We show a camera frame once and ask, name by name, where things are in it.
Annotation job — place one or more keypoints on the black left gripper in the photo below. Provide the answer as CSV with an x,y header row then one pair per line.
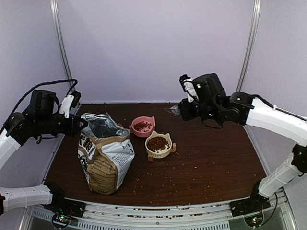
x,y
72,129

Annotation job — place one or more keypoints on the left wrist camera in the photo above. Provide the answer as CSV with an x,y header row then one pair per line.
x,y
70,101

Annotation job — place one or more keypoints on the brown kibble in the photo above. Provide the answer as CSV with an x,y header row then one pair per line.
x,y
158,144

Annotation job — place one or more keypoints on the aluminium frame post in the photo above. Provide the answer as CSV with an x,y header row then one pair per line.
x,y
63,53
254,24

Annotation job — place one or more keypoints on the pink pet bowl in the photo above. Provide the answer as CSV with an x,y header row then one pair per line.
x,y
143,126

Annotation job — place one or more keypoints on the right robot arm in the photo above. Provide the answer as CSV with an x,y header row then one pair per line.
x,y
207,99

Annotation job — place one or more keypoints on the right aluminium frame post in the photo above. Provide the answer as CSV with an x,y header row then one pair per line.
x,y
254,24

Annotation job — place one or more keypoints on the left aluminium frame post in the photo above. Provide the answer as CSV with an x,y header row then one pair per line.
x,y
63,53

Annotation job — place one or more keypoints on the metal food scoop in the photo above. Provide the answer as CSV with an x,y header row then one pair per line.
x,y
173,110

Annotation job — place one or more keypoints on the cream pet bowl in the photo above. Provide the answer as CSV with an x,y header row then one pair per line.
x,y
154,134

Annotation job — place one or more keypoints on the front aluminium rail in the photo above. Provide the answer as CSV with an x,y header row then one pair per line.
x,y
209,216

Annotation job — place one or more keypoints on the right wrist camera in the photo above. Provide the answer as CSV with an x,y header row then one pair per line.
x,y
186,83

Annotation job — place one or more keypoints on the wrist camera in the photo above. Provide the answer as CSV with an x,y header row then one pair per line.
x,y
186,83
70,101

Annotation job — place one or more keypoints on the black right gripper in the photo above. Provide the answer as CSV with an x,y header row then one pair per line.
x,y
186,115

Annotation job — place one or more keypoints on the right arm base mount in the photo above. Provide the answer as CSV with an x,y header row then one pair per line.
x,y
248,205

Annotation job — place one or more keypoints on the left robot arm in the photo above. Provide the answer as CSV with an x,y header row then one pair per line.
x,y
45,118

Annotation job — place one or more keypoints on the dog food bag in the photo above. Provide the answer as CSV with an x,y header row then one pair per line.
x,y
105,153

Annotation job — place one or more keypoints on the wooden bowl stand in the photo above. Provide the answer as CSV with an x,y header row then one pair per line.
x,y
173,147

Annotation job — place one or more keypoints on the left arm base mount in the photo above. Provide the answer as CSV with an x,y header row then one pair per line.
x,y
69,208

